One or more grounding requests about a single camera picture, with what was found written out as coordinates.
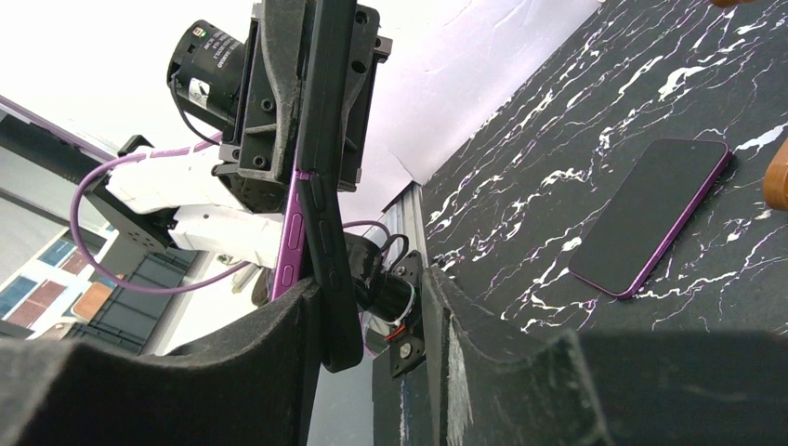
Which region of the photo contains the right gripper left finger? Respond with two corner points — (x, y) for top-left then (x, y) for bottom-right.
(1, 280), (321, 445)

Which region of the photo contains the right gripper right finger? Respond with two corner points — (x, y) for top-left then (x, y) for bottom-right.
(423, 268), (787, 445)

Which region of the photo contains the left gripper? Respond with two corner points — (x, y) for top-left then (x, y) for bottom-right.
(212, 1), (387, 213)

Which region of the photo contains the black smartphone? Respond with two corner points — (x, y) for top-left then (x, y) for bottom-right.
(295, 1), (362, 373)

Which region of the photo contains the purple smartphone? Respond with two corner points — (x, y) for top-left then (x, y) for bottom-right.
(270, 169), (309, 300)
(568, 138), (733, 298)

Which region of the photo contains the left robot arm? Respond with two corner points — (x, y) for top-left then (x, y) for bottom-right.
(82, 1), (387, 272)

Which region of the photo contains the orange wooden shelf rack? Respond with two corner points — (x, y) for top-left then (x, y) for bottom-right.
(710, 0), (787, 212)

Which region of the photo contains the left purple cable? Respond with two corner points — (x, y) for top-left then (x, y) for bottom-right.
(0, 92), (395, 295)

